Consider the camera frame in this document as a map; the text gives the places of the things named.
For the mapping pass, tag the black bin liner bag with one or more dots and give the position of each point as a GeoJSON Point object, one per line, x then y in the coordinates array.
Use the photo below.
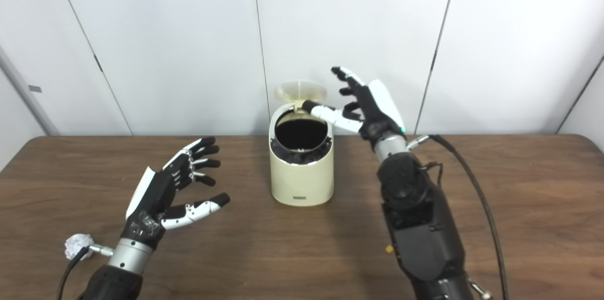
{"type": "Point", "coordinates": [302, 135]}

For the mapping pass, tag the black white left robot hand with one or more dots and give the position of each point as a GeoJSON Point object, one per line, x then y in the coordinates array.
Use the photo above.
{"type": "Point", "coordinates": [151, 198]}

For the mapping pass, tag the white paper ball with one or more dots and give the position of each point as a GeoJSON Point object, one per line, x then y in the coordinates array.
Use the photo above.
{"type": "Point", "coordinates": [75, 243]}

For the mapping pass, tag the cream round bin lid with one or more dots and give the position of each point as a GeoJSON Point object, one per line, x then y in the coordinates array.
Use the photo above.
{"type": "Point", "coordinates": [299, 90]}

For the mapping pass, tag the black door hinge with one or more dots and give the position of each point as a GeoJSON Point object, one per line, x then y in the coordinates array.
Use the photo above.
{"type": "Point", "coordinates": [98, 63]}
{"type": "Point", "coordinates": [433, 62]}

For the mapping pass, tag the cream-colored trash bin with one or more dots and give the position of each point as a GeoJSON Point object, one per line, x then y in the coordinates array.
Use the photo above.
{"type": "Point", "coordinates": [302, 182]}

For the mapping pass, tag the grey wall corner trim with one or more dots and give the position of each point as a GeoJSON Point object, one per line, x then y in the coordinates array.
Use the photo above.
{"type": "Point", "coordinates": [28, 97]}

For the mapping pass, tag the small grey wall tag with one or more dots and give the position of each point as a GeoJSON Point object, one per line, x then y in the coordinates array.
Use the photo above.
{"type": "Point", "coordinates": [35, 88]}

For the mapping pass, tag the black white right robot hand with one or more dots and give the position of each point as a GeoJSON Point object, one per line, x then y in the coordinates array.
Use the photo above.
{"type": "Point", "coordinates": [377, 111]}

